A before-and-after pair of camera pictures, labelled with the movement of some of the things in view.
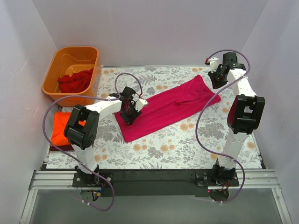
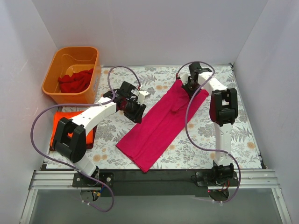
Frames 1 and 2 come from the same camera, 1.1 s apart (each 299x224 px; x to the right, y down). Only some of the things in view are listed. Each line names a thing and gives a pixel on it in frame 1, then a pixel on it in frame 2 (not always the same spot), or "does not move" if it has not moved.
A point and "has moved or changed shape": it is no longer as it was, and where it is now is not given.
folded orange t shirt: [58, 137] does not move
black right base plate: [205, 179] does not move
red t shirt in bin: [78, 81] does not move
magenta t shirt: [195, 94] has moved or changed shape
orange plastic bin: [75, 71] does not move
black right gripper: [216, 80] to [191, 88]
